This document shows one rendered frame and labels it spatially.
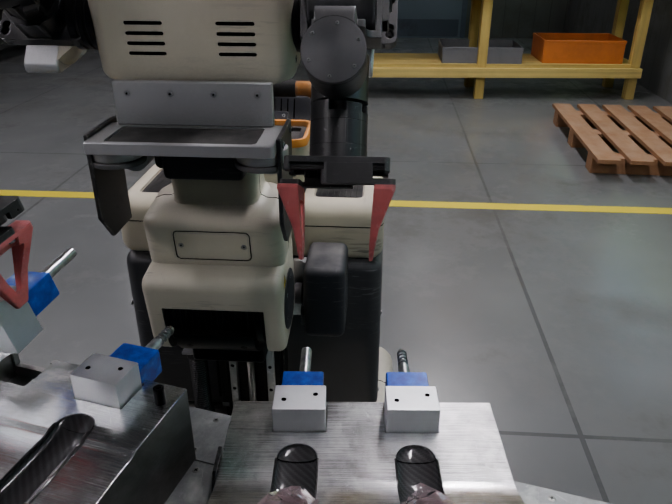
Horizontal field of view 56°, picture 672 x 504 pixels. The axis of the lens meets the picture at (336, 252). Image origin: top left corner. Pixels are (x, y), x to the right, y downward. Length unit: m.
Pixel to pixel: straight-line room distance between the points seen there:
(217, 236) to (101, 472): 0.51
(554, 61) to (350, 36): 5.36
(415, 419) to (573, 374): 1.64
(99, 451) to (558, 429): 1.58
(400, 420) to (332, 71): 0.32
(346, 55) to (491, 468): 0.38
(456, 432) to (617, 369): 1.70
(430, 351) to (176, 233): 1.37
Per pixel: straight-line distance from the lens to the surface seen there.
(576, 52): 5.93
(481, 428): 0.65
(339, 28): 0.57
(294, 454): 0.62
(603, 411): 2.12
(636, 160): 4.03
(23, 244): 0.64
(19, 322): 0.67
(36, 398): 0.67
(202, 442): 0.71
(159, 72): 0.94
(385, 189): 0.60
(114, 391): 0.62
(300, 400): 0.62
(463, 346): 2.27
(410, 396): 0.63
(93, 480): 0.58
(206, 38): 0.91
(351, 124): 0.62
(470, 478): 0.60
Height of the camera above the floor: 1.28
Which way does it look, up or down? 27 degrees down
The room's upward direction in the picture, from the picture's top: straight up
